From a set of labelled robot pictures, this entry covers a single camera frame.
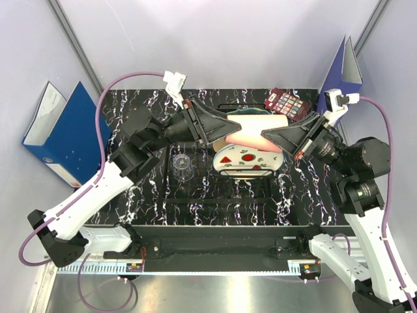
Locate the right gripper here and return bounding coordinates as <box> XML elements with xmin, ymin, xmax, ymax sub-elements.
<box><xmin>261</xmin><ymin>110</ymin><xmax>354</xmax><ymax>176</ymax></box>

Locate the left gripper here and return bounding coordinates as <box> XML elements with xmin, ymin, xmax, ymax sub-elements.
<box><xmin>147</xmin><ymin>95</ymin><xmax>242</xmax><ymax>153</ymax></box>

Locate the pink plastic cup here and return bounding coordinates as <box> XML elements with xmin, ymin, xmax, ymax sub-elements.
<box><xmin>225</xmin><ymin>115</ymin><xmax>288</xmax><ymax>153</ymax></box>

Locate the white watermelon plate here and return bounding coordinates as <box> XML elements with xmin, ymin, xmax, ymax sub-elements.
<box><xmin>213</xmin><ymin>144</ymin><xmax>284</xmax><ymax>175</ymax></box>

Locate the teal scalloped plate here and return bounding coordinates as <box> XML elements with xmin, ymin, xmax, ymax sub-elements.
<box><xmin>227</xmin><ymin>108</ymin><xmax>270</xmax><ymax>115</ymax></box>

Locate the black wire dish rack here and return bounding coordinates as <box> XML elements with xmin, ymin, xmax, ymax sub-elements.
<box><xmin>159</xmin><ymin>102</ymin><xmax>278</xmax><ymax>206</ymax></box>

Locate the clear glass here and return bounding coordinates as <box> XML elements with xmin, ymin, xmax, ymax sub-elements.
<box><xmin>172</xmin><ymin>154</ymin><xmax>194</xmax><ymax>183</ymax></box>

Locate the beige bird plate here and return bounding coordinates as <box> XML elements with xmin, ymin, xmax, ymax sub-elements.
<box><xmin>212</xmin><ymin>139</ymin><xmax>228</xmax><ymax>152</ymax></box>

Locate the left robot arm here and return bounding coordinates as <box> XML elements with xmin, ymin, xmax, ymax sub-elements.
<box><xmin>27</xmin><ymin>98</ymin><xmax>242</xmax><ymax>267</ymax></box>

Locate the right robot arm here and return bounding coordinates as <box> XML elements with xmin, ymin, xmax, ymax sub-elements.
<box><xmin>261</xmin><ymin>113</ymin><xmax>416</xmax><ymax>312</ymax></box>

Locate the dark red card booklet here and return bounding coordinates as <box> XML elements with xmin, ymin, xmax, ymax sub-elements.
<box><xmin>264</xmin><ymin>87</ymin><xmax>317</xmax><ymax>122</ymax></box>

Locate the purple binder right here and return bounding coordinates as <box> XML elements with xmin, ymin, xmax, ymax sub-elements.
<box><xmin>317</xmin><ymin>37</ymin><xmax>363</xmax><ymax>115</ymax></box>

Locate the blue binder left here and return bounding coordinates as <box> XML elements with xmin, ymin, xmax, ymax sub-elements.
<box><xmin>22</xmin><ymin>82</ymin><xmax>101</xmax><ymax>188</ymax></box>

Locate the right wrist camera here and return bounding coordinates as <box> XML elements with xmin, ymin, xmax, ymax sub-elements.
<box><xmin>323</xmin><ymin>89</ymin><xmax>360</xmax><ymax>126</ymax></box>

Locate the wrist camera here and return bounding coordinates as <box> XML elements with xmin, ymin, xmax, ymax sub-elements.
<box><xmin>323</xmin><ymin>89</ymin><xmax>360</xmax><ymax>126</ymax></box>
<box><xmin>163</xmin><ymin>70</ymin><xmax>187</xmax><ymax>108</ymax></box>

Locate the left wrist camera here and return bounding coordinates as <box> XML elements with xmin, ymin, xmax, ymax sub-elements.
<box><xmin>163</xmin><ymin>70</ymin><xmax>187</xmax><ymax>108</ymax></box>

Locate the white cable duct rail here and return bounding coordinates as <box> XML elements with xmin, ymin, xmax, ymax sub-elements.
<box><xmin>58</xmin><ymin>259</ymin><xmax>323</xmax><ymax>275</ymax></box>

